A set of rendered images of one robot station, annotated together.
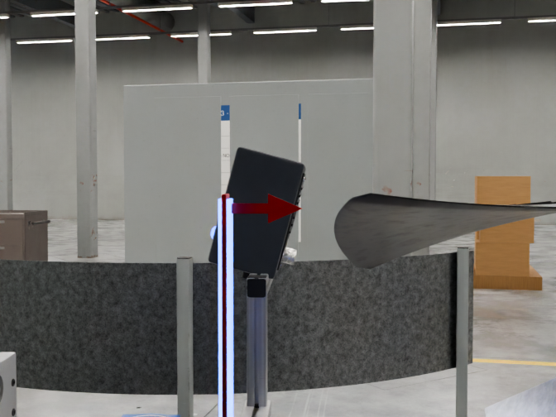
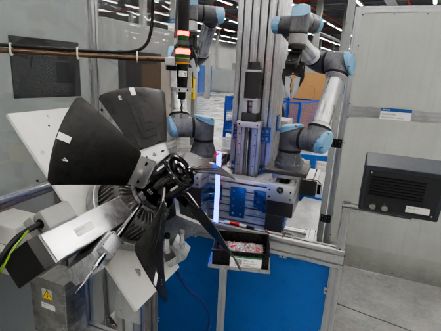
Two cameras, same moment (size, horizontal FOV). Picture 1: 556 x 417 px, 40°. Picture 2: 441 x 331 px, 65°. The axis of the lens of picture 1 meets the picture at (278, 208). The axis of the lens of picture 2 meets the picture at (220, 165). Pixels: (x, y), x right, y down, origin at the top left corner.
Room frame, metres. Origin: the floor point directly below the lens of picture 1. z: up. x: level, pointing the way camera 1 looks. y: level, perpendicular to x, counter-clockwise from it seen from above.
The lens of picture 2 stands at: (1.09, -1.31, 1.52)
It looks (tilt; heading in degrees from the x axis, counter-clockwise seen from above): 15 degrees down; 109
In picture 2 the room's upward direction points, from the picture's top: 3 degrees clockwise
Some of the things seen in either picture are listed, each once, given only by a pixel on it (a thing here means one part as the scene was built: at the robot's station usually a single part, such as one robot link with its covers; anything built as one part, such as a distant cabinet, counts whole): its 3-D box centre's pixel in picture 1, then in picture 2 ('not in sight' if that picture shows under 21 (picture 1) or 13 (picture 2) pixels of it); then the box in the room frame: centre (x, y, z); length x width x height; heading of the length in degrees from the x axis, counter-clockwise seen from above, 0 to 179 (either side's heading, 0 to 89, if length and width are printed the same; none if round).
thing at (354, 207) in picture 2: (261, 277); (375, 211); (1.26, 0.03, 1.04); 0.24 x 0.03 x 0.03; 177
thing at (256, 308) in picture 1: (256, 340); (343, 225); (1.16, 0.03, 0.96); 0.03 x 0.03 x 0.20; 87
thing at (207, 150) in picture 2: not in sight; (203, 146); (0.36, 0.52, 1.09); 0.15 x 0.15 x 0.10
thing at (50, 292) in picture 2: not in sight; (59, 301); (0.27, -0.52, 0.73); 0.15 x 0.09 x 0.22; 177
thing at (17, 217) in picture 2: not in sight; (11, 232); (0.02, -0.47, 0.92); 0.17 x 0.16 x 0.11; 177
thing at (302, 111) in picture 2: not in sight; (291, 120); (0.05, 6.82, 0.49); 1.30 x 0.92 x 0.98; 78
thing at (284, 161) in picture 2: not in sight; (289, 157); (0.86, 0.52, 1.09); 0.15 x 0.15 x 0.10
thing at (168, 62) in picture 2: not in sight; (179, 75); (0.60, -0.31, 1.50); 0.09 x 0.07 x 0.10; 32
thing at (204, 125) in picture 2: not in sight; (203, 126); (0.36, 0.52, 1.20); 0.13 x 0.12 x 0.14; 32
